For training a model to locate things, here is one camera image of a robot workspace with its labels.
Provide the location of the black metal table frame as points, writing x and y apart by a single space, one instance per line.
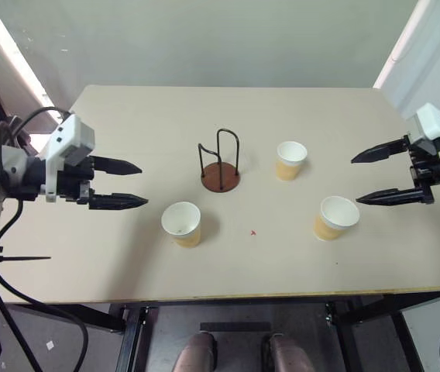
363 310

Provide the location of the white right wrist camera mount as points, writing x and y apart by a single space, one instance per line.
433 124

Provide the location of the yellow paper cup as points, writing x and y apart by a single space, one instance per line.
338 217
181 224
290 159

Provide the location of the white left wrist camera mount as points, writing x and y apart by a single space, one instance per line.
71 139

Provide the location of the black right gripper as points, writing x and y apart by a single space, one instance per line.
429 166

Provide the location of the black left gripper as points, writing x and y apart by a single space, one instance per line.
73 182

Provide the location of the black flat floor plate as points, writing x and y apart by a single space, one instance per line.
233 326

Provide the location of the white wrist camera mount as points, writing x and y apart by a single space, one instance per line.
433 124
71 139

